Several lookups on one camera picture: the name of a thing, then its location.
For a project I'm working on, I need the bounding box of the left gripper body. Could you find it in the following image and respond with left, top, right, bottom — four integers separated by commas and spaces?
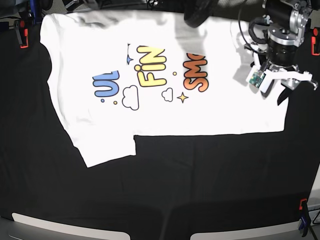
252, 44, 319, 90

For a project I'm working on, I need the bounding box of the white printed t-shirt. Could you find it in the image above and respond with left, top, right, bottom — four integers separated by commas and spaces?
40, 10, 289, 167

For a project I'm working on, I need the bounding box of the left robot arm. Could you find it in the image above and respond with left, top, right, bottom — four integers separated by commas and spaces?
245, 0, 320, 105

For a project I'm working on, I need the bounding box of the orange clamp top right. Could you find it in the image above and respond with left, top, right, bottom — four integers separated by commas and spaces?
311, 27, 320, 56

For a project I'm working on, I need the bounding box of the orange blue clamp bottom right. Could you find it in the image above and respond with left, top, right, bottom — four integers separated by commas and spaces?
298, 198, 311, 237

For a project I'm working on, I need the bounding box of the black table cloth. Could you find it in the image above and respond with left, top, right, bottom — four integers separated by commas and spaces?
0, 26, 320, 240

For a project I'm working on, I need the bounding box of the blue clamp top left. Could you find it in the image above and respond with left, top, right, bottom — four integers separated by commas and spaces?
28, 0, 43, 25

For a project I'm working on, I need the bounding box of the orange clamp top left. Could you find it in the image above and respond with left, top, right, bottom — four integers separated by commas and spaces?
13, 19, 29, 49

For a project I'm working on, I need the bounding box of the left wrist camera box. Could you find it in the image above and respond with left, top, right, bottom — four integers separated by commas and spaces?
246, 68, 275, 98

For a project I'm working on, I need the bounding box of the dark overhead camera mount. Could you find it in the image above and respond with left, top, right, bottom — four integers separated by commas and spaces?
184, 0, 219, 28

